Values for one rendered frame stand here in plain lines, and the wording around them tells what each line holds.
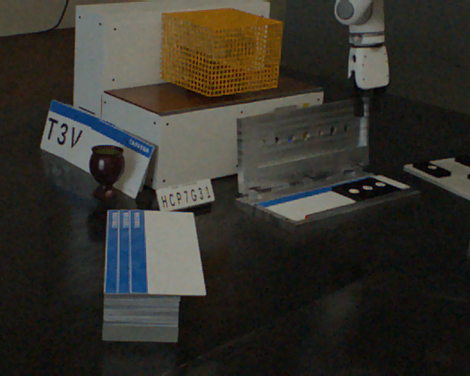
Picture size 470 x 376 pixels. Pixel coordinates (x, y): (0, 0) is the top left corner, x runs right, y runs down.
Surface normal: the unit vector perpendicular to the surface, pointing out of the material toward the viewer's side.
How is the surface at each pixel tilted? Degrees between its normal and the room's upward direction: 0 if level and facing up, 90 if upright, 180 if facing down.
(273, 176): 81
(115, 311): 90
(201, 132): 90
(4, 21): 90
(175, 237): 0
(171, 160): 90
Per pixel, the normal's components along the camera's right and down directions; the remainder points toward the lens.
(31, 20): 0.78, 0.29
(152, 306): 0.11, 0.37
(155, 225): 0.09, -0.93
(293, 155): 0.69, 0.16
